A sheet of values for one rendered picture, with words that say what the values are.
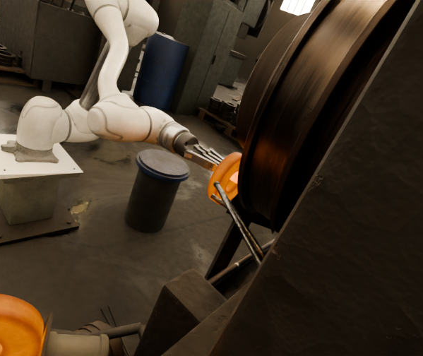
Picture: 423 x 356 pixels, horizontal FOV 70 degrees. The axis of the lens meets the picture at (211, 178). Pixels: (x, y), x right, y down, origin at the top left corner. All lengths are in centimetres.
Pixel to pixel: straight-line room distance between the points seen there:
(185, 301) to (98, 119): 55
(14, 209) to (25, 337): 124
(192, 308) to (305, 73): 37
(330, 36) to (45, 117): 130
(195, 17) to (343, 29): 387
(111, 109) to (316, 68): 61
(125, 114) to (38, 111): 70
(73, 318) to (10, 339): 94
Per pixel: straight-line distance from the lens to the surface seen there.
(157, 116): 98
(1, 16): 429
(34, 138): 157
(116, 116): 87
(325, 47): 41
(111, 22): 124
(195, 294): 52
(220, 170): 80
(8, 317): 49
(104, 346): 56
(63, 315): 145
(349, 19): 43
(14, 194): 166
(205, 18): 414
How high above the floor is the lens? 117
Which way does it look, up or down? 24 degrees down
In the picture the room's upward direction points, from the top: 23 degrees clockwise
